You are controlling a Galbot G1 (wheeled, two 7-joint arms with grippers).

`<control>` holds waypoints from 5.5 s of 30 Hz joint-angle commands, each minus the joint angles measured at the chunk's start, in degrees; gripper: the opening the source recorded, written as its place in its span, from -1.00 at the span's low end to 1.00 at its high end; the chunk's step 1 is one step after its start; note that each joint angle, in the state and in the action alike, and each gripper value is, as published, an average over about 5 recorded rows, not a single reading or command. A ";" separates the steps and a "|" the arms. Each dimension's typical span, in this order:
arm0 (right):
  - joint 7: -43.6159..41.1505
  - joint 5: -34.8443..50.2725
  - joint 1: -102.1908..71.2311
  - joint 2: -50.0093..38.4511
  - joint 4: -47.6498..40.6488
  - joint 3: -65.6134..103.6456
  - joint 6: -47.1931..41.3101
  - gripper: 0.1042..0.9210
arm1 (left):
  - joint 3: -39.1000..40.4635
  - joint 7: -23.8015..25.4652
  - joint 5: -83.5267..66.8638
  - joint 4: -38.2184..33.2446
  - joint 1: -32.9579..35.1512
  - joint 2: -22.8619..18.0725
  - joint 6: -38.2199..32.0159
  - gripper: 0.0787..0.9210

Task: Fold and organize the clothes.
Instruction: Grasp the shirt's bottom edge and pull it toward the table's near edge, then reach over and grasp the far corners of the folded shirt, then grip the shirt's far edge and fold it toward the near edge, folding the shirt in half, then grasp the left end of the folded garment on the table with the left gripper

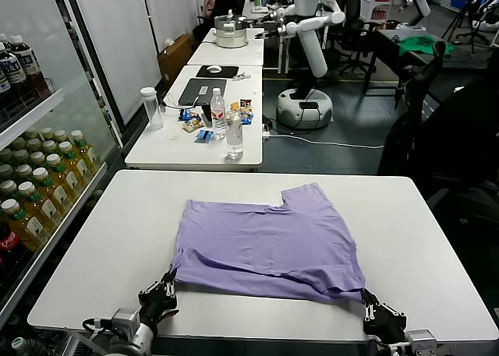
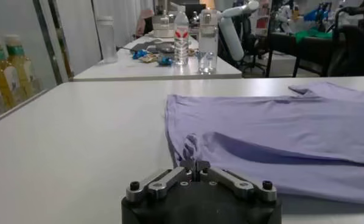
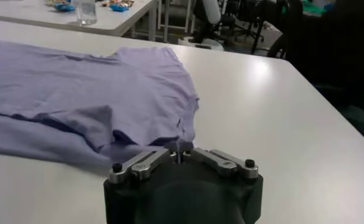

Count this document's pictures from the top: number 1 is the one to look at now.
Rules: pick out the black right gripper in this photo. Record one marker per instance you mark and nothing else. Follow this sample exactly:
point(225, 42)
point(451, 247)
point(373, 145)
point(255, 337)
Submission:
point(384, 325)

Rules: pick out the yellow snack packet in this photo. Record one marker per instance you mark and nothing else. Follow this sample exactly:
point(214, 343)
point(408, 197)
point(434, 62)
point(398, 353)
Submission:
point(234, 106)

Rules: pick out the white humanoid robot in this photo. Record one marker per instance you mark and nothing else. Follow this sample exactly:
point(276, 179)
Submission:
point(310, 44)

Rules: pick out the brown cardboard box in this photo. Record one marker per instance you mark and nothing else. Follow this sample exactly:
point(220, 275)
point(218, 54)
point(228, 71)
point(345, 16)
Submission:
point(175, 60)

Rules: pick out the closed dark laptop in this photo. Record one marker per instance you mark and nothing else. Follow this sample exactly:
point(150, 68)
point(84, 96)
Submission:
point(202, 91)

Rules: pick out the silver rice cooker pot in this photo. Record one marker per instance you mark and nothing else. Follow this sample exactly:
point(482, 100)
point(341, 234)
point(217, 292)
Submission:
point(231, 32)

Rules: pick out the tan snack packet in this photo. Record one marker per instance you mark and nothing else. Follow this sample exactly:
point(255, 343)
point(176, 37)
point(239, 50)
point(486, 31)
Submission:
point(191, 126)

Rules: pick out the white cooler shelf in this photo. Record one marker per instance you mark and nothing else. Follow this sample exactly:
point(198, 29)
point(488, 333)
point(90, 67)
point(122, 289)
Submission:
point(35, 110)

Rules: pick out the cola bottle red label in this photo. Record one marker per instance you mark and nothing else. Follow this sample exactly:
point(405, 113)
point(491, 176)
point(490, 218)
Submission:
point(8, 243)

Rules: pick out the blue storage bin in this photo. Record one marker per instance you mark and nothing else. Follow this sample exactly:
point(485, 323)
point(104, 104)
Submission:
point(460, 2)

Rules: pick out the black mouse pad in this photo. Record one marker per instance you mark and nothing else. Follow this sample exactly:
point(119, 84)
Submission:
point(226, 72)

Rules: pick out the black padded office chair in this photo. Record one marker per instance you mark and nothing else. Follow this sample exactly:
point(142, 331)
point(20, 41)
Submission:
point(448, 138)

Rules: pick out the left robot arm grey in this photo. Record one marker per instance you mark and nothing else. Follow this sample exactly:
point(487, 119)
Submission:
point(134, 340)

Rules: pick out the water bottle red label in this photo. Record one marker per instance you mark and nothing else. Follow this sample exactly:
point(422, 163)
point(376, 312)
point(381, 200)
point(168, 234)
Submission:
point(218, 114)

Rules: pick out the yellow juice bottle white cap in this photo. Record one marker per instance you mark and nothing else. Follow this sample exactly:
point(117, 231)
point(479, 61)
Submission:
point(72, 165)
point(36, 157)
point(48, 194)
point(83, 153)
point(23, 170)
point(48, 145)
point(23, 227)
point(37, 210)
point(60, 178)
point(59, 134)

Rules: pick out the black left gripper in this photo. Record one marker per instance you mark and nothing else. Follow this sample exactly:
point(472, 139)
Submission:
point(158, 305)

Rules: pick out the clear jar white lid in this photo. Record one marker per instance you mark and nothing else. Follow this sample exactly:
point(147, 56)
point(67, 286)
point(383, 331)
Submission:
point(152, 110)

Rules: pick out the black phone stand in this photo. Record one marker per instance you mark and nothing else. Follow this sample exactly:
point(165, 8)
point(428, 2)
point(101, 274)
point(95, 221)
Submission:
point(206, 114)

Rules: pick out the long white desk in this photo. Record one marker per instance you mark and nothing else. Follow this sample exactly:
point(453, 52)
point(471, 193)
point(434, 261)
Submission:
point(171, 153)

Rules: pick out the short white desk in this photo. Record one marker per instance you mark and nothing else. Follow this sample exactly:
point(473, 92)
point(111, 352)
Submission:
point(234, 56)

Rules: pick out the white computer mouse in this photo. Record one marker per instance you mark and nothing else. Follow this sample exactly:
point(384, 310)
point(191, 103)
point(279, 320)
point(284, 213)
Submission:
point(213, 68)

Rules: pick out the black mesh office chair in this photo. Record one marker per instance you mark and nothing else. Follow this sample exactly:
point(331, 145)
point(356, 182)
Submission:
point(352, 21)

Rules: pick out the dark tea bottle white cap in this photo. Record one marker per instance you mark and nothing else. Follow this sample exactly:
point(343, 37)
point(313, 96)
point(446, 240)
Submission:
point(25, 65)
point(8, 73)

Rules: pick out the blue snack packet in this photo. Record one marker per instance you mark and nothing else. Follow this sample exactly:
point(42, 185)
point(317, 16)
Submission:
point(247, 117)
point(185, 115)
point(204, 135)

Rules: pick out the dark snack packet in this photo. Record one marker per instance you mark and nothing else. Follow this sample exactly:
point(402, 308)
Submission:
point(245, 103)

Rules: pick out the green cloth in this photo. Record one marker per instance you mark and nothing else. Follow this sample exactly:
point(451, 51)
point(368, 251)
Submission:
point(421, 45)

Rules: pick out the black table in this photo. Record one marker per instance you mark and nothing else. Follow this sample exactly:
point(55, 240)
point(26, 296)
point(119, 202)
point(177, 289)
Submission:
point(468, 62)

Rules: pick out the dark high-back chair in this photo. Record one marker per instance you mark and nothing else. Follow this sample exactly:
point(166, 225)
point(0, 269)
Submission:
point(423, 83)

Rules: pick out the purple t-shirt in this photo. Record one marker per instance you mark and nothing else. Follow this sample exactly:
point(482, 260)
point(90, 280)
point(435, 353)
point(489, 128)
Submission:
point(269, 243)

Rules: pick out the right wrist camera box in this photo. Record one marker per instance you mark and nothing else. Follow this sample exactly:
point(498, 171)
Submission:
point(421, 341)

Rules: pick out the red white box rack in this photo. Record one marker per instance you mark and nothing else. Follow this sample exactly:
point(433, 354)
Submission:
point(380, 1)

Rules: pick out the clear bottle silver cap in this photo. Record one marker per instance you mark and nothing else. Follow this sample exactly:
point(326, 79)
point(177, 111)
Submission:
point(234, 136)

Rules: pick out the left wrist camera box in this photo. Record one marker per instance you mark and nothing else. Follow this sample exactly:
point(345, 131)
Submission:
point(124, 320)

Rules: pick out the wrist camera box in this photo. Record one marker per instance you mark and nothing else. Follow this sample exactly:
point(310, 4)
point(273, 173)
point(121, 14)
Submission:
point(124, 320)
point(421, 341)

